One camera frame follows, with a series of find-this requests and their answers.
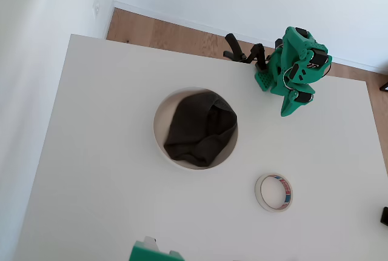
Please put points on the white masking tape roll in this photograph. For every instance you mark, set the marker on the white masking tape roll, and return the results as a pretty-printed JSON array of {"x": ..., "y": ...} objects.
[{"x": 288, "y": 192}]

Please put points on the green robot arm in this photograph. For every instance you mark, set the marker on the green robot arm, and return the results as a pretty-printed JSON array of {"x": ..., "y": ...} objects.
[{"x": 291, "y": 49}]

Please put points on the black table clamp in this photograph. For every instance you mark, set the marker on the black table clamp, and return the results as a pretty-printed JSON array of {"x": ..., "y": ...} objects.
[{"x": 239, "y": 52}]

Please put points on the dark floor object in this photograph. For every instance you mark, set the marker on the dark floor object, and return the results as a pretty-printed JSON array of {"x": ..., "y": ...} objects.
[{"x": 384, "y": 87}]

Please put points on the dark grey cloth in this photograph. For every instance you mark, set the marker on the dark grey cloth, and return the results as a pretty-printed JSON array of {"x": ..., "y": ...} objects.
[{"x": 197, "y": 127}]

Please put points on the white bowl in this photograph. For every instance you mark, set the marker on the white bowl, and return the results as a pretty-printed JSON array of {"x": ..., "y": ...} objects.
[{"x": 160, "y": 121}]

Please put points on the small black box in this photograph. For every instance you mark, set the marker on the small black box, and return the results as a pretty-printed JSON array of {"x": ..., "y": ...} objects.
[{"x": 385, "y": 216}]

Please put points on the green printed stand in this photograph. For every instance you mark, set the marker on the green printed stand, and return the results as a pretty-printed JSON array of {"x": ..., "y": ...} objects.
[{"x": 151, "y": 253}]

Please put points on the small white camera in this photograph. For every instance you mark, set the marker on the small white camera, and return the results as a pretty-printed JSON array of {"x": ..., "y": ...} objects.
[{"x": 150, "y": 243}]

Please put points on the white wall socket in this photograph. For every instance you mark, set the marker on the white wall socket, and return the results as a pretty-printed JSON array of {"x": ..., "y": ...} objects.
[{"x": 96, "y": 8}]

